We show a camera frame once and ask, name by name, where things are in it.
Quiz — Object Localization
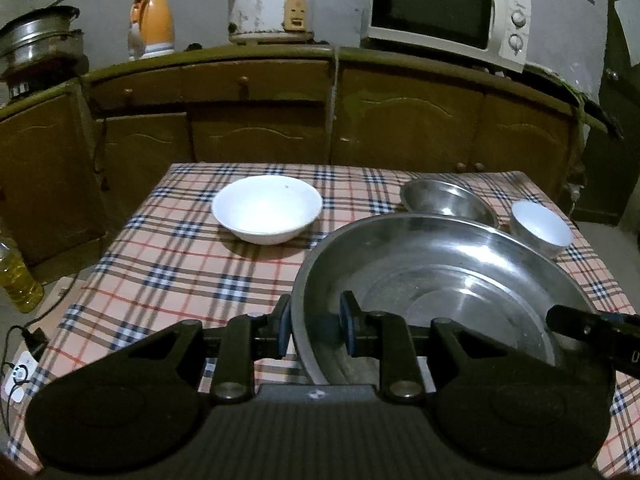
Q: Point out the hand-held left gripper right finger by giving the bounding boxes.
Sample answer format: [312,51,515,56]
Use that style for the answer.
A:
[339,290,516,403]

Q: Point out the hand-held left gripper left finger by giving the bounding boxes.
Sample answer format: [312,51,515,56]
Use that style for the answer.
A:
[115,294,292,406]

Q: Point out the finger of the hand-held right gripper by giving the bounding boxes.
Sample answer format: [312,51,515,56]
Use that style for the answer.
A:
[546,304,640,373]

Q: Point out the deep white bowl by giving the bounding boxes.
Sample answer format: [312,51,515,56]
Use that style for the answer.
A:
[510,200,574,259]

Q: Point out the shallow white bowl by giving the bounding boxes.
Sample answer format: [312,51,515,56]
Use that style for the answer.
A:
[211,176,323,246]

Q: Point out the large steel basin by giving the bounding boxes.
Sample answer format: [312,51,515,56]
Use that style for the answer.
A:
[291,212,603,386]

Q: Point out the steel bowl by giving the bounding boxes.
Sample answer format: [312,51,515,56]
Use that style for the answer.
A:
[400,179,501,228]

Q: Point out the plaid tablecloth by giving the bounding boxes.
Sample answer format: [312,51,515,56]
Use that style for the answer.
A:
[0,162,640,476]

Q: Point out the dark green door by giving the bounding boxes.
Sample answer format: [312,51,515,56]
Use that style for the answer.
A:
[575,0,640,226]

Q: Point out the wooden kitchen cabinet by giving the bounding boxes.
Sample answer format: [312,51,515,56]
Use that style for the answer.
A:
[0,44,626,271]

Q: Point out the green scallions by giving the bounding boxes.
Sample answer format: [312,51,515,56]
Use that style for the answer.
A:
[547,71,593,128]

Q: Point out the black power adapter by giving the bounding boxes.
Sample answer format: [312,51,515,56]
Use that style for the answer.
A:
[21,327,49,357]

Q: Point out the white power strip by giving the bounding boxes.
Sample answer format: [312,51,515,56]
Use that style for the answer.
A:
[0,350,42,404]

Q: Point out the cooking oil bottle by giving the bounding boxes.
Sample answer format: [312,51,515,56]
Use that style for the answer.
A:
[0,237,46,314]

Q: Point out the white rice cooker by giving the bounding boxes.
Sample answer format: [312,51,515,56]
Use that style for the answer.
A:
[220,0,317,45]

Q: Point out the orange electric kettle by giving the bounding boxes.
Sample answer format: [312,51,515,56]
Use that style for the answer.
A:
[127,0,176,61]

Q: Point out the white microwave oven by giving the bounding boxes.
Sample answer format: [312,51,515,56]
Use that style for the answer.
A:
[361,0,532,73]

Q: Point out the gas stove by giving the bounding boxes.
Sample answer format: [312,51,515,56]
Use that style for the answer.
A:
[0,57,88,106]

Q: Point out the steel steamer pot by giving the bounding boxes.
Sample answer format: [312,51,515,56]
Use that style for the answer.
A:
[0,6,86,68]

